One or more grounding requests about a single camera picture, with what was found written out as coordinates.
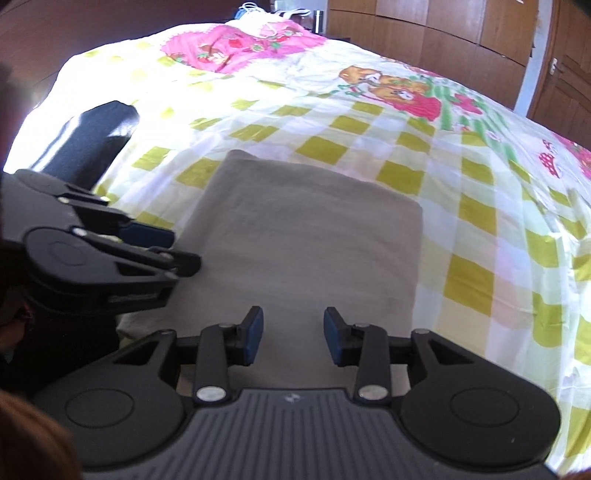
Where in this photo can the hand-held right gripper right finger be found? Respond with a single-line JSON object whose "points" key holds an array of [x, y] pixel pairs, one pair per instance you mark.
{"points": [[333, 337]]}

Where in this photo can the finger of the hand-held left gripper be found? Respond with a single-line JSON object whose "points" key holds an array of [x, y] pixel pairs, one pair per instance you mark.
{"points": [[187, 264], [152, 233]]}

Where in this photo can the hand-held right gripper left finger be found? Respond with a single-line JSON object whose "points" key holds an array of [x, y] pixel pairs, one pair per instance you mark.
{"points": [[254, 334]]}

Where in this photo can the beige pants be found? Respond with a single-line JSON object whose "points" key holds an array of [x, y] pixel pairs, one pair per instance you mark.
{"points": [[300, 240]]}

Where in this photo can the dark navy cloth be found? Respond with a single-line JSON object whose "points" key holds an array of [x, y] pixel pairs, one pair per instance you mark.
{"points": [[92, 143]]}

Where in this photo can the reddish brown clothing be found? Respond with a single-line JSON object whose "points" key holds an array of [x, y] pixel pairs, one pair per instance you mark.
{"points": [[27, 443]]}

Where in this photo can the printed checked bedsheet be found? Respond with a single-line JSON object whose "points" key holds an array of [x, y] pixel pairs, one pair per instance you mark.
{"points": [[461, 184]]}

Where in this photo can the metal bottle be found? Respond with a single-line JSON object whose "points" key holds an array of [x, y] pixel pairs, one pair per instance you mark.
{"points": [[319, 21]]}

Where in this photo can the wooden wardrobe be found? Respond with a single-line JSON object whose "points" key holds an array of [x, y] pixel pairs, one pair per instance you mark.
{"points": [[438, 41]]}

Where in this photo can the wooden door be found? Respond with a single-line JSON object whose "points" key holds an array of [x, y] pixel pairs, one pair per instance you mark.
{"points": [[568, 106]]}

